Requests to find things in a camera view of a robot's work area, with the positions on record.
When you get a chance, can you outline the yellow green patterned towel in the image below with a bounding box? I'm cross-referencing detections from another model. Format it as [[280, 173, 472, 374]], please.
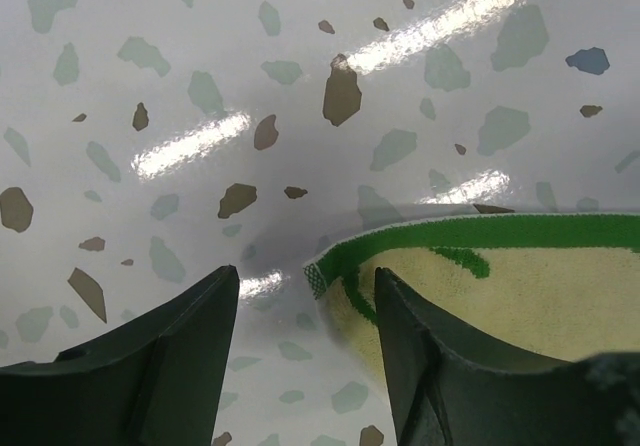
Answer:
[[304, 213, 639, 383]]

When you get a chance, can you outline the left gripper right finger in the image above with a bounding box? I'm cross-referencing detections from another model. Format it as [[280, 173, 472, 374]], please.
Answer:
[[374, 268, 639, 445]]

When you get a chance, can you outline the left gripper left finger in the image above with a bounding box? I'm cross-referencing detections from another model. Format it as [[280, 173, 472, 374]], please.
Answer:
[[1, 265, 239, 446]]

